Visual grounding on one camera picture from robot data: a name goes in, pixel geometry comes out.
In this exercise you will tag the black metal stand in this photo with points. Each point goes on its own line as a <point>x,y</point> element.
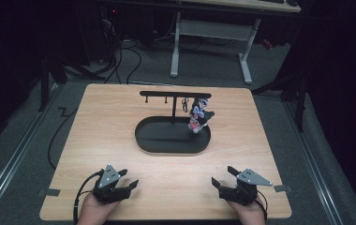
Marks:
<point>45,84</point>
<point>299,100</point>

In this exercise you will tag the person's right hand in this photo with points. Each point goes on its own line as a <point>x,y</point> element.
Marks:
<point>244,214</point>

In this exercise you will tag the aluminium floor rail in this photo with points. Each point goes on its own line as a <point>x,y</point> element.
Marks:
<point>13,162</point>
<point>313,162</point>

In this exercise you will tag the white-legged desk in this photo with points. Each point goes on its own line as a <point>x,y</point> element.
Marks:
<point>216,29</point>

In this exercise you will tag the small red object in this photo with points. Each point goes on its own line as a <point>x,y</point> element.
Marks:
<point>267,44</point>

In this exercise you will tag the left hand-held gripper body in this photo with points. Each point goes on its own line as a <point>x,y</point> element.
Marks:
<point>110,184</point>

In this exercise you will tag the grey tape piece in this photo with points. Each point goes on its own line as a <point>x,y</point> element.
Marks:
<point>50,192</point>
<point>282,188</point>

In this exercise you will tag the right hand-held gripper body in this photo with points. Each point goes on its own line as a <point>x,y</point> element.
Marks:
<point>243,187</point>

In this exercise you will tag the person's left hand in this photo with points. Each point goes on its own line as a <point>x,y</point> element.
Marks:
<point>96,211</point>

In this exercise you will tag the black hanger stand with tray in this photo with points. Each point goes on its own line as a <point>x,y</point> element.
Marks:
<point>166,137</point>

